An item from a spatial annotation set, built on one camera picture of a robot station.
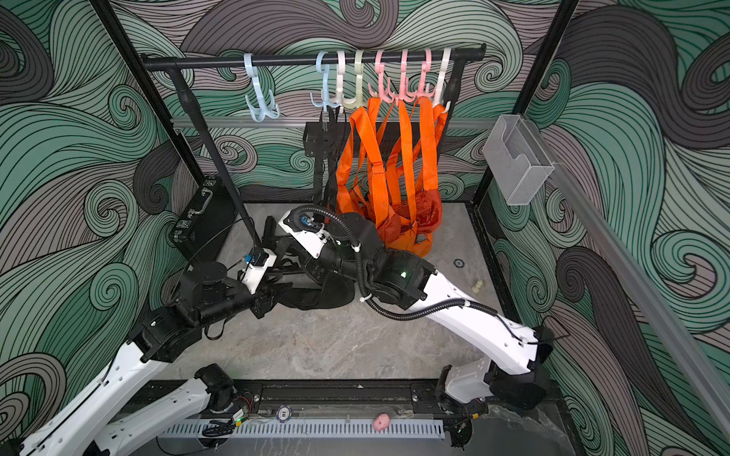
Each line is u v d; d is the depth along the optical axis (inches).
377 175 26.0
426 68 35.2
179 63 20.2
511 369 15.2
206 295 18.5
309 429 27.5
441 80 23.0
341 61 20.7
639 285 20.2
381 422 26.9
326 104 22.9
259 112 23.7
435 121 24.8
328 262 19.1
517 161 30.5
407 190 28.0
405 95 24.5
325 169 27.5
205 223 34.9
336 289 28.1
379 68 33.6
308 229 17.5
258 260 21.3
